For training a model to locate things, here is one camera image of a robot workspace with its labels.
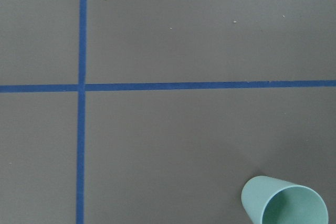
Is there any mint green cup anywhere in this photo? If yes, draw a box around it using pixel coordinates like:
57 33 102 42
241 176 329 223

